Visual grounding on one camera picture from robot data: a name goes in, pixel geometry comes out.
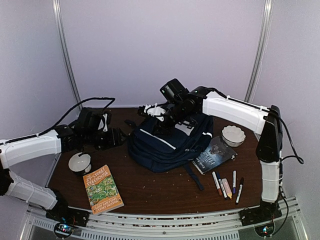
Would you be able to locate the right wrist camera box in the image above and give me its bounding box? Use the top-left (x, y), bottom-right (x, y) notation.
top-left (159, 78), bottom-right (190, 103)

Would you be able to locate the navy blue student backpack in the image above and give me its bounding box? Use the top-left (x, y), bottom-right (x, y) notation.
top-left (127, 114), bottom-right (214, 191)

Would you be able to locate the orange Treehouse paperback book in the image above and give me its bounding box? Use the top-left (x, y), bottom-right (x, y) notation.
top-left (83, 164), bottom-right (125, 215)

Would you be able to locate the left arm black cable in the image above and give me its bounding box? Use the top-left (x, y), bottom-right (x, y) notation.
top-left (37, 96), bottom-right (116, 137)

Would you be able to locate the pink and yellow highlighter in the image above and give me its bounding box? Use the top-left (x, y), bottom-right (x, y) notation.
top-left (221, 178), bottom-right (233, 199)

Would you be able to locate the dark blue Wuthering Heights book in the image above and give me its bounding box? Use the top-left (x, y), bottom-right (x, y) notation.
top-left (192, 136), bottom-right (238, 175)

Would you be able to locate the black marker pen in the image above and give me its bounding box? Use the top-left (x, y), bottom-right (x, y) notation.
top-left (235, 177), bottom-right (244, 205)

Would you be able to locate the left aluminium frame post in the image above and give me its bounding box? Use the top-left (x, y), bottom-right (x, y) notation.
top-left (52, 0), bottom-right (81, 103)

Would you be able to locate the right aluminium frame post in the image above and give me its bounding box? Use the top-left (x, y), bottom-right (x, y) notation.
top-left (244, 0), bottom-right (274, 103)

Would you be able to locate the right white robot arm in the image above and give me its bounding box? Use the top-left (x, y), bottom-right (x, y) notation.
top-left (138, 84), bottom-right (283, 221)

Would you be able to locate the brown capped white marker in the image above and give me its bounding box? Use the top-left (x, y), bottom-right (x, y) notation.
top-left (212, 171), bottom-right (222, 196)

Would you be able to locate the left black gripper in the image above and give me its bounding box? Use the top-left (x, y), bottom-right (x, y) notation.
top-left (82, 127), bottom-right (128, 150)

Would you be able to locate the white cup with black base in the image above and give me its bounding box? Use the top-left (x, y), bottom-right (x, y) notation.
top-left (68, 152), bottom-right (92, 177)

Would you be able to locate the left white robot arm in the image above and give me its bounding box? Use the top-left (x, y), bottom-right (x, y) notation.
top-left (0, 112), bottom-right (127, 223)

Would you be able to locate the purple capped white marker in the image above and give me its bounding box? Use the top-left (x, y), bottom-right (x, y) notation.
top-left (232, 170), bottom-right (237, 195)

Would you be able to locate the aluminium frame post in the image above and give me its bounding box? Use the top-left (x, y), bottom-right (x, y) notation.
top-left (244, 0), bottom-right (274, 103)
top-left (52, 0), bottom-right (81, 103)

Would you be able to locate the blue capped white marker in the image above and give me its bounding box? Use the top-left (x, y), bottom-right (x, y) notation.
top-left (216, 172), bottom-right (228, 200)

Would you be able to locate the white scalloped ceramic bowl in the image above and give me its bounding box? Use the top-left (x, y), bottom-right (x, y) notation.
top-left (221, 125), bottom-right (246, 148)

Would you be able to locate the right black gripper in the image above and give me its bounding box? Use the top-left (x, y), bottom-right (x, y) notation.
top-left (151, 100), bottom-right (193, 136)

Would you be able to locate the front aluminium rail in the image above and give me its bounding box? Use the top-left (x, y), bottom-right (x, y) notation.
top-left (19, 196), bottom-right (310, 240)

